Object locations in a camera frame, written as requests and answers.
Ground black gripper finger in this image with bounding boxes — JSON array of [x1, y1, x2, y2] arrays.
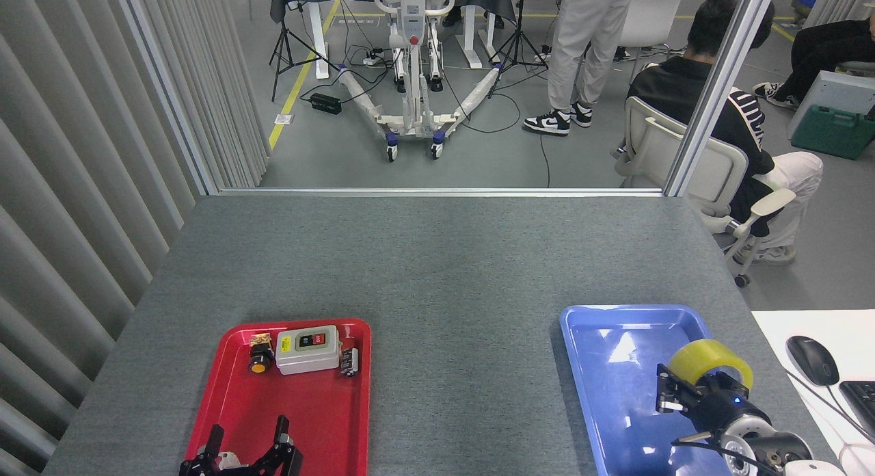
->
[[711, 367, 753, 397], [250, 414, 304, 476], [655, 364, 709, 417], [179, 423, 226, 476]]

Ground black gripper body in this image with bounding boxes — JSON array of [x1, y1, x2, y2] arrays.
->
[[689, 387, 775, 440]]

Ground yellow tape roll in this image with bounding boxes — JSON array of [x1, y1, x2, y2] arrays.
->
[[668, 339, 754, 392]]

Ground red plastic tray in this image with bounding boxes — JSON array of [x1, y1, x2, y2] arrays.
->
[[185, 317, 372, 476]]

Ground blue plastic tray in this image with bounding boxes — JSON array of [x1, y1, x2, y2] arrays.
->
[[559, 304, 770, 476]]

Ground black push button orange cap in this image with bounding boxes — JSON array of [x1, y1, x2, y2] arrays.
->
[[247, 334, 275, 375]]

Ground black computer mouse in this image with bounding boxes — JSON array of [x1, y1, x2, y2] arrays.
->
[[786, 336, 840, 386]]

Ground black keyboard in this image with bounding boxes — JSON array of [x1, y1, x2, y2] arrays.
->
[[839, 380, 875, 439]]

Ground white office chair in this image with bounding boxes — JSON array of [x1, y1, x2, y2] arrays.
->
[[612, 96, 797, 289]]

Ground green plastic case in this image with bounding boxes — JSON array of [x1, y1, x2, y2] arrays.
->
[[791, 105, 875, 161]]

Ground grey flat box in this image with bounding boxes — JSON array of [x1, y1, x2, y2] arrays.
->
[[786, 70, 875, 140]]

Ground seated person in corner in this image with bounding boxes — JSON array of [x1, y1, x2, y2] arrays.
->
[[752, 14, 875, 111]]

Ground standing person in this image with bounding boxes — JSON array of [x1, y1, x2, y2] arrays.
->
[[523, 0, 638, 136]]

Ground white plain chair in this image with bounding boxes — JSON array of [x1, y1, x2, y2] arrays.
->
[[615, 0, 684, 83]]

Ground black tripod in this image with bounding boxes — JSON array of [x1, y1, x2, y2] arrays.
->
[[269, 0, 342, 102], [489, 0, 551, 97]]

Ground white stand on wheels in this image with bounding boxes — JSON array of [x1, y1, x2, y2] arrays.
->
[[338, 0, 503, 162]]

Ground grey two-button switch box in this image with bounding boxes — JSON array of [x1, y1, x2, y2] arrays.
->
[[275, 325, 342, 375]]

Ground grey mouse cable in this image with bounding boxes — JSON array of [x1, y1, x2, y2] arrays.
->
[[786, 370, 875, 446]]

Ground silver rail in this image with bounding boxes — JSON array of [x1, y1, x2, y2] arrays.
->
[[217, 187, 664, 198]]

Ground silver post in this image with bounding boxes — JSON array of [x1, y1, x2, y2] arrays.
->
[[664, 0, 780, 198], [113, 0, 219, 196]]

